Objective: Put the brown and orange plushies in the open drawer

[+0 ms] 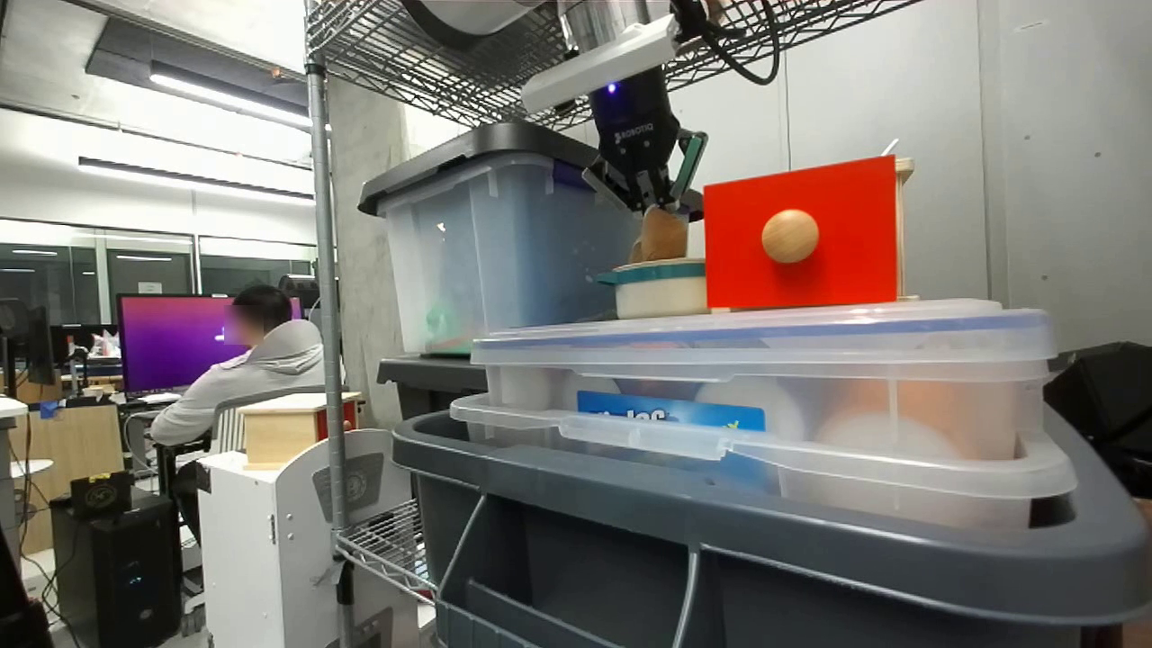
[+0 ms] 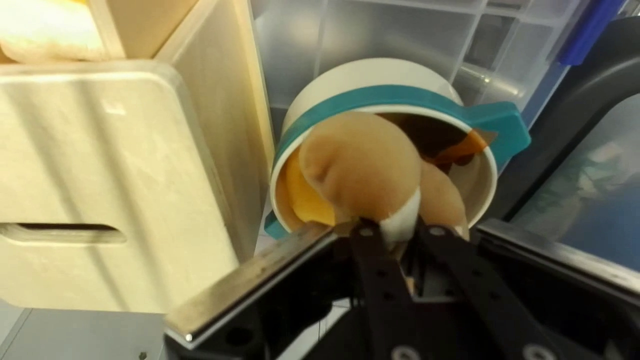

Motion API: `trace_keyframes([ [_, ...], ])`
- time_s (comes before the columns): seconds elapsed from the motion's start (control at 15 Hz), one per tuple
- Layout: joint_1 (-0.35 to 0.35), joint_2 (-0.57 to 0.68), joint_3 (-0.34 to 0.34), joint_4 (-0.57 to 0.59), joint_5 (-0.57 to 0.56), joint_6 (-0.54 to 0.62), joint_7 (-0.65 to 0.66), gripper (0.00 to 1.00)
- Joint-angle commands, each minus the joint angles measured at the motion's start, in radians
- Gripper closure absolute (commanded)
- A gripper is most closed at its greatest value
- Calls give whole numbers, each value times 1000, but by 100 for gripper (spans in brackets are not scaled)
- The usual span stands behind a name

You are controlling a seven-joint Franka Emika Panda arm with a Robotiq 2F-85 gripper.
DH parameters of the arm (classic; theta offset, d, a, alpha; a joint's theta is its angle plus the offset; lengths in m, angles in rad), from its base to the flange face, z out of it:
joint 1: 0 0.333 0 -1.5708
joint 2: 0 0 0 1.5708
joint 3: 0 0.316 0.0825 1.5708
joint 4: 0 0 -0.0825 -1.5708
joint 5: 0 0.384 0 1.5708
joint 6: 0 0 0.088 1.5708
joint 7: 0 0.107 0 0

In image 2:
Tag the clear organizer box blue latches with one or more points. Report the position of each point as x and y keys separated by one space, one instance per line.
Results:
x=400 y=32

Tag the light wooden drawer box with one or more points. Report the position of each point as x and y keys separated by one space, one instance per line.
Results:
x=101 y=160

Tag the brown bread plushie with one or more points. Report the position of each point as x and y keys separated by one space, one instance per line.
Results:
x=363 y=163

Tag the white cup with teal rim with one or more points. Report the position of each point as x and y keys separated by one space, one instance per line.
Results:
x=373 y=81

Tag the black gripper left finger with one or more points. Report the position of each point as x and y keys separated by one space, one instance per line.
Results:
x=281 y=281

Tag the dark grey storage bin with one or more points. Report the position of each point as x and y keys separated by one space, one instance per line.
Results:
x=587 y=72

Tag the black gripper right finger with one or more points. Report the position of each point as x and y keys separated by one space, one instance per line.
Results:
x=492 y=293

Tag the large clear bin dark lid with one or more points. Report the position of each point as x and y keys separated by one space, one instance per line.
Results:
x=587 y=192

